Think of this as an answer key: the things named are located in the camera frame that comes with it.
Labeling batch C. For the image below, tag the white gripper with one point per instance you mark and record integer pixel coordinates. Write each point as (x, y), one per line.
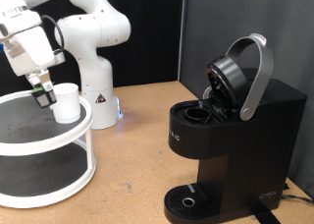
(31, 52)

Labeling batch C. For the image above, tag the black Keurig coffee machine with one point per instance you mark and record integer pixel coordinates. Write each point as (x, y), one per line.
(242, 152)

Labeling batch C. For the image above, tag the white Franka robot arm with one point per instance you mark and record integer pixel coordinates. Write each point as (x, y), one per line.
(94, 30)

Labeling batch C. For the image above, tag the white two-tier turntable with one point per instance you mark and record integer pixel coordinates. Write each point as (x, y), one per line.
(39, 145)

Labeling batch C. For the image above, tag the black curtain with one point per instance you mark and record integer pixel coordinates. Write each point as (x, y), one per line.
(150, 37)

